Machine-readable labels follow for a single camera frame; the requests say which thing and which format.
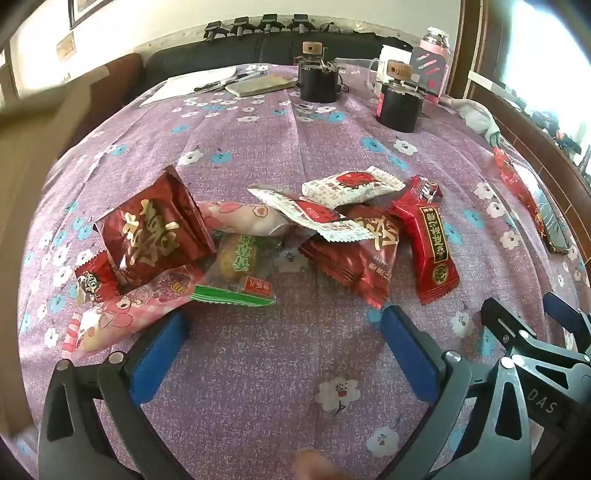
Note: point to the small dark red snack packet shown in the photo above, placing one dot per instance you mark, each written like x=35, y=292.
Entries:
x=427, y=187

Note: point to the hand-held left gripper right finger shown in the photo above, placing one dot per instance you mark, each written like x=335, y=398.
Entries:
x=411, y=355

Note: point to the white red-label snack packet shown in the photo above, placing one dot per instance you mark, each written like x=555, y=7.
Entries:
x=351, y=184
x=314, y=214

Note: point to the pink cartoon snack packet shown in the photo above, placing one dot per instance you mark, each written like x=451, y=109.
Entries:
x=124, y=316
x=240, y=217

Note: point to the purple floral tablecloth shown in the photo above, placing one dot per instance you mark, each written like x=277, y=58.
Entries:
x=277, y=369

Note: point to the black pen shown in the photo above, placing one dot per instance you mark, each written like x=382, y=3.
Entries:
x=214, y=84

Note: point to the spare black gripper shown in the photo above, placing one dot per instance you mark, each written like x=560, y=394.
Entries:
x=241, y=25
x=301, y=22
x=269, y=22
x=214, y=30

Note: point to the clear green snack packet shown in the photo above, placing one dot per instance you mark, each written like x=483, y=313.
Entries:
x=235, y=267

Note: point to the black cylinder device wooden top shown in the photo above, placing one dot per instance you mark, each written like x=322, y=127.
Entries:
x=316, y=83
x=399, y=108

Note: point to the person's left hand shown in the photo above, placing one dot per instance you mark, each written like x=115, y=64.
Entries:
x=318, y=467

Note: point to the picture frame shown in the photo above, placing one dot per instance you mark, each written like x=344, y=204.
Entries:
x=87, y=11

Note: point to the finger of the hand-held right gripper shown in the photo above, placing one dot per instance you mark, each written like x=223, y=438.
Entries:
x=505, y=323
x=565, y=318

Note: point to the red wrapper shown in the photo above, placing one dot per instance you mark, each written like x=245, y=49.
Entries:
x=508, y=173

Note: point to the grey cloth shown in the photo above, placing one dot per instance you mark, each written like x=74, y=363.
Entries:
x=475, y=115

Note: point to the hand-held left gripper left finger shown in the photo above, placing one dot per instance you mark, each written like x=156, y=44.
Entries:
x=157, y=355

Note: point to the black sofa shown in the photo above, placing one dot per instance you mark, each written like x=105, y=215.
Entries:
x=184, y=57

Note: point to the grey pen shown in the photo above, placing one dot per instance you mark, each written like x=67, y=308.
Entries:
x=247, y=76

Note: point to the large red gold-print snack packet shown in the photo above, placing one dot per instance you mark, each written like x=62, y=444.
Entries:
x=152, y=230

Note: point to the small red cartoon snack packet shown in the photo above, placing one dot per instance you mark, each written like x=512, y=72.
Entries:
x=92, y=281

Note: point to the grey notebook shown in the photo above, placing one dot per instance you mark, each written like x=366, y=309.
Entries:
x=263, y=86

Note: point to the white paper pad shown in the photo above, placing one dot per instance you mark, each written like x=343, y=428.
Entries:
x=184, y=85

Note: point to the long red dark-label snack packet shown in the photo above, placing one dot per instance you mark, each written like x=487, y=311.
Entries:
x=429, y=249

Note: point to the wooden rail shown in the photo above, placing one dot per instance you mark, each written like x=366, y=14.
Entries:
x=521, y=120

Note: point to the orange wall plate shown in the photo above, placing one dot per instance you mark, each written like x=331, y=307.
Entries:
x=66, y=46

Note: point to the white jug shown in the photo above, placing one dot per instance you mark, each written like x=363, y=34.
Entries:
x=392, y=53

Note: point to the pink thermos bottle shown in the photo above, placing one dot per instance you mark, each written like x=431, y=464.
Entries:
x=434, y=60

